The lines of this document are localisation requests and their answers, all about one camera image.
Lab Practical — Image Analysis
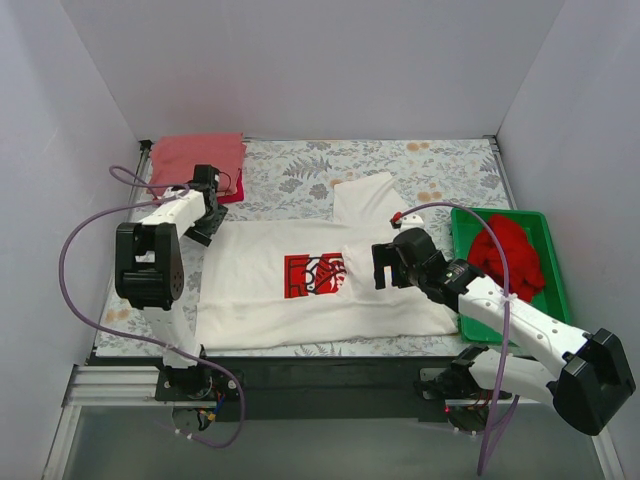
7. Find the white printed t-shirt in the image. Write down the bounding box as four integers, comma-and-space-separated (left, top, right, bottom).
196, 172, 457, 351

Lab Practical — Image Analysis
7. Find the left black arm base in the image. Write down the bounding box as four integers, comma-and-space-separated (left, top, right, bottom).
154, 364, 244, 438

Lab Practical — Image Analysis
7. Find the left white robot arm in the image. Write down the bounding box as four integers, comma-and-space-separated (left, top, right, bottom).
115, 165, 227, 400

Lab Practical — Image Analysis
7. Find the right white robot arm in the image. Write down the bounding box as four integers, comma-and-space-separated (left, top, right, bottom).
372, 228, 636, 436

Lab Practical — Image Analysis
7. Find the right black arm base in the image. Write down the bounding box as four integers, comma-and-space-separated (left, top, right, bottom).
413, 346, 493, 435

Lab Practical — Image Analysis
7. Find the folded salmon pink t-shirt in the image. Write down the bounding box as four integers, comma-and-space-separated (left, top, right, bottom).
150, 132, 246, 185

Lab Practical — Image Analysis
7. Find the folded crimson t-shirt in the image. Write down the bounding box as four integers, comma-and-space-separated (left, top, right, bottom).
216, 168, 244, 204

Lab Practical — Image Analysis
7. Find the floral patterned table mat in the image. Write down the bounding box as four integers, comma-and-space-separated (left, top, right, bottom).
93, 138, 514, 359

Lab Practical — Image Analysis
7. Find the red crumpled t-shirt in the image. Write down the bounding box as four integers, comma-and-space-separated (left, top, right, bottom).
467, 214, 546, 303

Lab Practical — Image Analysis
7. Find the green plastic tray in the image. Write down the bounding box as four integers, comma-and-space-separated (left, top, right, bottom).
451, 208, 570, 324

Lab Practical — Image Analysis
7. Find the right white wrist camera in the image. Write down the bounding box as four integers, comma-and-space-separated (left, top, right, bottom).
390, 212, 425, 233

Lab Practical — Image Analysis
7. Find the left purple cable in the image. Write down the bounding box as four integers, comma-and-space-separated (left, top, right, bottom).
58, 165, 249, 449

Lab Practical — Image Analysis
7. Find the aluminium frame rail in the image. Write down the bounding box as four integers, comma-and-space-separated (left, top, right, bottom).
42, 362, 166, 480

